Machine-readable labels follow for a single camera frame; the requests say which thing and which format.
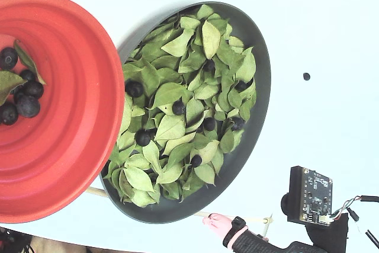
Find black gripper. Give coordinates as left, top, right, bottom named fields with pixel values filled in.
left=203, top=213, right=330, bottom=253

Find dark grey round bowl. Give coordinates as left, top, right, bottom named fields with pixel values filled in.
left=99, top=1, right=272, bottom=225

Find pile of green leaves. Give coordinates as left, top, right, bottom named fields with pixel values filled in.
left=105, top=4, right=258, bottom=208

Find red collapsible ribbed cup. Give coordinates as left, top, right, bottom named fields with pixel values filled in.
left=0, top=0, right=126, bottom=224

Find beige speckled rug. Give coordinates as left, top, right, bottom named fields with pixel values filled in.
left=28, top=235, right=128, bottom=253

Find narrow green leaf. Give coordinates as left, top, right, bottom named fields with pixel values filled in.
left=13, top=39, right=47, bottom=86

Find broad green leaf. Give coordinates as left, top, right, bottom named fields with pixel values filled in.
left=0, top=70, right=28, bottom=107

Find black printed camera mount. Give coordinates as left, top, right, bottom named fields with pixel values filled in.
left=304, top=212, right=349, bottom=249

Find multicoloured camera wire bundle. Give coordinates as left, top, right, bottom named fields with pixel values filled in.
left=324, top=196, right=362, bottom=223

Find black cable with plug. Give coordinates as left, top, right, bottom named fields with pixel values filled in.
left=346, top=206, right=379, bottom=249

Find black cable tangle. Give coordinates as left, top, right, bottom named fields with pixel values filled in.
left=0, top=226, right=34, bottom=253

